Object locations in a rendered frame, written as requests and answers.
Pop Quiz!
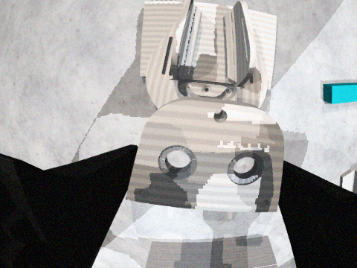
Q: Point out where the teal rectangular bar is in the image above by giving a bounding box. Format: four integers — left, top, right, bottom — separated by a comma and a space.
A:
324, 83, 357, 104

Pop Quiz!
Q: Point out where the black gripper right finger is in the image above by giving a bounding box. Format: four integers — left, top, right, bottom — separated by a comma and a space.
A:
277, 160, 357, 268

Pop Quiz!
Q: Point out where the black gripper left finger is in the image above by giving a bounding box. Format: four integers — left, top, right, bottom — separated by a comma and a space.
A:
0, 145, 138, 268

